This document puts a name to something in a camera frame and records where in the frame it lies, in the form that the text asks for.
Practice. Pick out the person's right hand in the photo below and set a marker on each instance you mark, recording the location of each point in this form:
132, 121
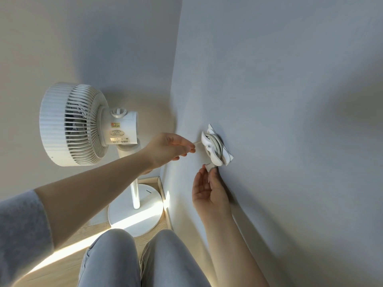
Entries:
212, 200

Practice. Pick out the person's left hand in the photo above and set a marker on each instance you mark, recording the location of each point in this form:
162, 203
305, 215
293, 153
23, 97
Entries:
161, 149

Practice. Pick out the person's right thumb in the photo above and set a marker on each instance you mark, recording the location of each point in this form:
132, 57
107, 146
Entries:
216, 177

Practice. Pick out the person's left thumb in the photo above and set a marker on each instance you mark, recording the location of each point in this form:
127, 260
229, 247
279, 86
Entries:
179, 140

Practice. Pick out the white plastic clip piece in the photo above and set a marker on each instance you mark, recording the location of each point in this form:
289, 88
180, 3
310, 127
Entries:
210, 167

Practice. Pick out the small white plastic strip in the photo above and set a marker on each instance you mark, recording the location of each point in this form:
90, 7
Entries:
198, 143

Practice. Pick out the person's left forearm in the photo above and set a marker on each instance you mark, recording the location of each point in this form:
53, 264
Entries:
95, 191

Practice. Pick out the person's right forearm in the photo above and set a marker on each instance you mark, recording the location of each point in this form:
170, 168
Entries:
233, 251

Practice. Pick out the person's right leg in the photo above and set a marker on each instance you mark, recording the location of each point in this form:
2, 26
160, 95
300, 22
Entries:
170, 260

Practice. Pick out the person's leg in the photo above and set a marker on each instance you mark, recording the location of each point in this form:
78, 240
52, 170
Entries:
110, 260
170, 260

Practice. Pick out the person's left leg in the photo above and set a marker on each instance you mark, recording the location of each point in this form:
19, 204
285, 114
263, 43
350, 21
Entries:
110, 260

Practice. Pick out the grey sweater sleeve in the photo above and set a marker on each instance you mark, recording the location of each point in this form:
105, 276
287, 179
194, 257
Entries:
22, 236

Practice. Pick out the white pedestal fan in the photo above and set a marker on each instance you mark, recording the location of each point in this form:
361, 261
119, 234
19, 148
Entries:
89, 125

